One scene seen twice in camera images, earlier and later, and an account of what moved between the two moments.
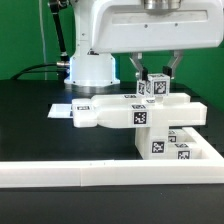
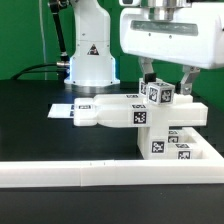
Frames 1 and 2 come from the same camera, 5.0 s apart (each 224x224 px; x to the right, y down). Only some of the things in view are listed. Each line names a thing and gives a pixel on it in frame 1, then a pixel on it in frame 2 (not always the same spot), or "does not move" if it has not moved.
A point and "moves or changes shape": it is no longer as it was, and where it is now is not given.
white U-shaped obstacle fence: (93, 173) does not move
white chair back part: (138, 110) does not move
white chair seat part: (152, 142) does not move
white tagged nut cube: (157, 85) moves or changes shape
